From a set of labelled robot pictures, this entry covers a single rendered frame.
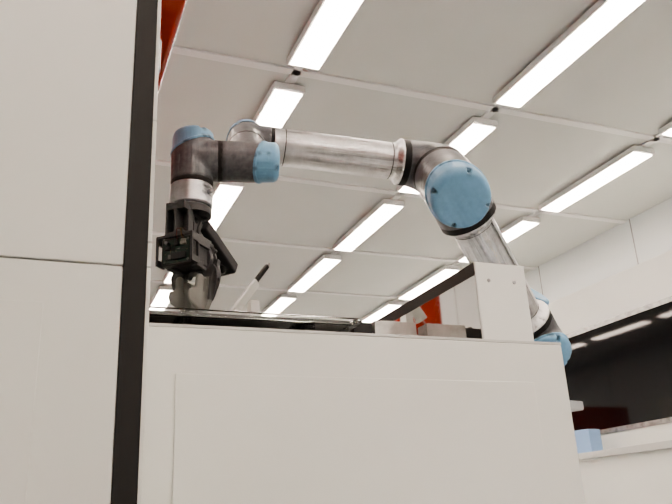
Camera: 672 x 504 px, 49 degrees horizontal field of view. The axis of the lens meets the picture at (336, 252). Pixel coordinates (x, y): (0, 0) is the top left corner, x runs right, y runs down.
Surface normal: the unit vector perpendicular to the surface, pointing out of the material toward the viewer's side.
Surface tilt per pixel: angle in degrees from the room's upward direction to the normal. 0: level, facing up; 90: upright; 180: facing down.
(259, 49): 180
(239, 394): 90
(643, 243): 90
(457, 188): 128
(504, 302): 90
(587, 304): 90
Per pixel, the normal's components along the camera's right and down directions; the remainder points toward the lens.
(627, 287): -0.93, -0.08
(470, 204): 0.07, 0.31
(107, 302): 0.37, -0.33
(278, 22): 0.05, 0.94
